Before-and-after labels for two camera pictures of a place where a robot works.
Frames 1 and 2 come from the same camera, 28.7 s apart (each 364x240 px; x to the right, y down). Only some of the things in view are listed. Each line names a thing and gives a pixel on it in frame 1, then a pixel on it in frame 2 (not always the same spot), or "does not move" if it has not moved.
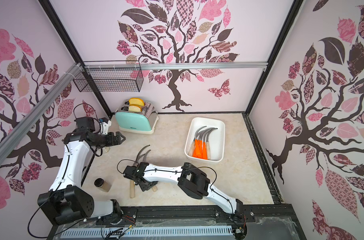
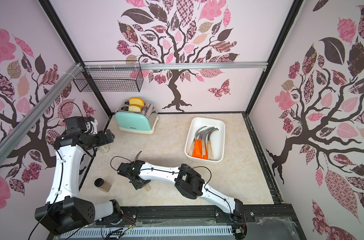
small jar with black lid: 104,185 does not move
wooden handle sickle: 140,150 → 210,151
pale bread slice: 134,108 does not move
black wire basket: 109,80 does not move
